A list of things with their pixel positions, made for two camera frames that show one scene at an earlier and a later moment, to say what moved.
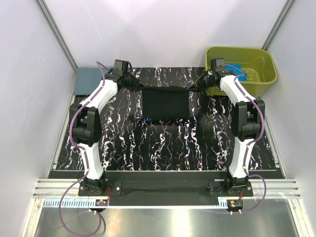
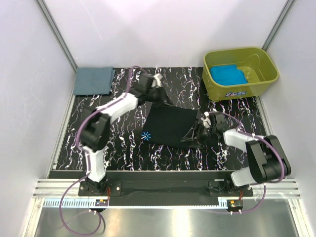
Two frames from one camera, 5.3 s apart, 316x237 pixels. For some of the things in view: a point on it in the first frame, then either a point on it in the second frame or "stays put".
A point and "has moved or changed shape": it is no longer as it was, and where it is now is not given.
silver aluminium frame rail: (56, 188) stays put
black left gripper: (135, 84) to (159, 95)
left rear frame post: (58, 34) stays put
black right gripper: (198, 84) to (200, 131)
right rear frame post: (280, 24) stays put
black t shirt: (166, 102) has moved or changed shape
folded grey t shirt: (87, 79) stays put
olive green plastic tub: (257, 63) stays put
